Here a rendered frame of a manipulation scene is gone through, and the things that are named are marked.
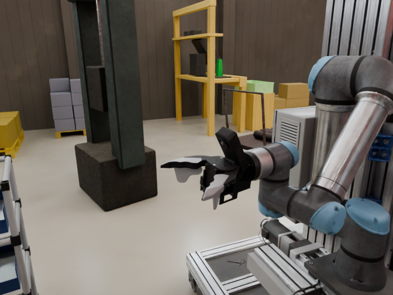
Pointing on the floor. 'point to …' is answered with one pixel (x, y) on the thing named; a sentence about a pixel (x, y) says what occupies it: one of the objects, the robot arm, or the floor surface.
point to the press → (111, 106)
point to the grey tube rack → (13, 239)
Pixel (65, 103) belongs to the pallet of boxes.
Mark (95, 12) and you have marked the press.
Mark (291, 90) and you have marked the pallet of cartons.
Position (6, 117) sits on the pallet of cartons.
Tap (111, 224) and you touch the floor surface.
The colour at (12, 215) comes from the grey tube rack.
